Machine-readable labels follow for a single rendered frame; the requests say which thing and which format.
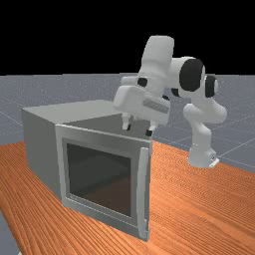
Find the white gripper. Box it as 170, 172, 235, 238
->
113, 84, 172, 137

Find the grey microwave door with window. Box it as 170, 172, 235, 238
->
54, 124, 154, 242

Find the grey microwave oven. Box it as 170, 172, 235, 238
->
21, 99, 153, 202

